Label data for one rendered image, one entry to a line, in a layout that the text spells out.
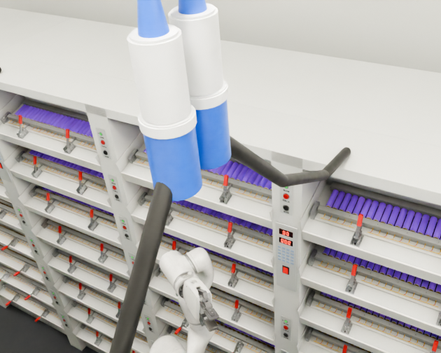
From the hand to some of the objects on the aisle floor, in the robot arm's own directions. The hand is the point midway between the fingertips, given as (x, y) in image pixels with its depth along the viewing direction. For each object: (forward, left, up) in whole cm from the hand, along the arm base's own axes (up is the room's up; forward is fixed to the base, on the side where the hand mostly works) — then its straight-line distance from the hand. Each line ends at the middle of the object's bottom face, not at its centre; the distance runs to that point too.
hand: (211, 319), depth 146 cm
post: (+46, -4, -136) cm, 144 cm away
